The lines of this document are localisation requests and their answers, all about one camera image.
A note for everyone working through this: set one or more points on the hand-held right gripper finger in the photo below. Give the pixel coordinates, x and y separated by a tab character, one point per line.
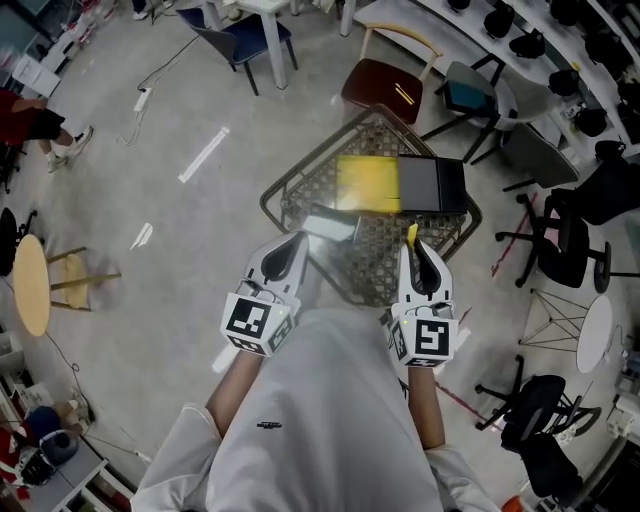
444	287
405	280

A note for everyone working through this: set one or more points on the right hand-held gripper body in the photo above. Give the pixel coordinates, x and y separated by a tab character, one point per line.
427	337

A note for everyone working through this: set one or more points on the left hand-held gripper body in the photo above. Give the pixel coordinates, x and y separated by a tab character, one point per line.
247	322

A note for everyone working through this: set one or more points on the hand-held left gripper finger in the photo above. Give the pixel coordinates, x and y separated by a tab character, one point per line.
257	267
299	277

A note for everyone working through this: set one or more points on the small yellow item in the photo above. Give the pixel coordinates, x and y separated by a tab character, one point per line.
413	235

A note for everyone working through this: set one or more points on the person's right forearm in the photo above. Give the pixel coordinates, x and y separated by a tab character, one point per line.
425	405

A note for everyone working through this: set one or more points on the person's left forearm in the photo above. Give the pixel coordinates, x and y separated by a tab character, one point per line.
235	390

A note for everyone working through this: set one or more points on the dark grey fabric box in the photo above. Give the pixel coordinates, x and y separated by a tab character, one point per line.
422	182

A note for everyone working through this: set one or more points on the wicker glass-top coffee table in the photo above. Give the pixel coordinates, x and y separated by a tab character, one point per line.
370	265

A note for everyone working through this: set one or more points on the white tablet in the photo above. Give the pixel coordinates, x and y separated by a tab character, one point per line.
327	227

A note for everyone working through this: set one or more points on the black office chair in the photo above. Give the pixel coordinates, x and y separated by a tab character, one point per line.
565	250
540	430
10	240

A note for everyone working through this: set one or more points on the person's white shirt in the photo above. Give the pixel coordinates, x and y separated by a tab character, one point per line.
325	425

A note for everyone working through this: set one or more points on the white round table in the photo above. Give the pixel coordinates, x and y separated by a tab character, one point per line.
595	335

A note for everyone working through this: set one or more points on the grey shell chair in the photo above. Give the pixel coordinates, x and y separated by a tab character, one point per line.
542	157

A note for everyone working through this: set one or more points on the wooden stool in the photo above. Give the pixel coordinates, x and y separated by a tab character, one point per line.
75	280

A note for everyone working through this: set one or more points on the yellow strip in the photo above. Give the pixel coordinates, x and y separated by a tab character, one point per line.
404	93

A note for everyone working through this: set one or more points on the teal cushion black chair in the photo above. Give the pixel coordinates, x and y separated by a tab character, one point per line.
467	95

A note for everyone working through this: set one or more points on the white power strip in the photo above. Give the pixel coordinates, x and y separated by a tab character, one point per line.
142	100

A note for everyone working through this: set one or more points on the round wooden table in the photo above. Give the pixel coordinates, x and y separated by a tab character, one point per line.
31	285

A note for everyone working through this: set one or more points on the white square table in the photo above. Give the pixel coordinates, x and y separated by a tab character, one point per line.
275	45

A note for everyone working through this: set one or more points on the white low bookshelf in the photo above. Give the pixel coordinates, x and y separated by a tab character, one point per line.
95	487

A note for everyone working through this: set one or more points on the blue chair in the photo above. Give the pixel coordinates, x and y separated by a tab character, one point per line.
250	37

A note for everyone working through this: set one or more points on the row of black bags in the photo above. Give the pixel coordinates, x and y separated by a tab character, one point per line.
530	45

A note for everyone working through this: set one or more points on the white cabinet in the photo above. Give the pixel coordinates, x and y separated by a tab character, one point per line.
35	75

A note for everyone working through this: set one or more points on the dark red wooden-frame chair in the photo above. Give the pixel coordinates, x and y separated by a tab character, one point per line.
380	87

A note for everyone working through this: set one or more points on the white wall shelf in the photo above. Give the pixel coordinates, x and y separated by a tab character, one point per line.
500	45

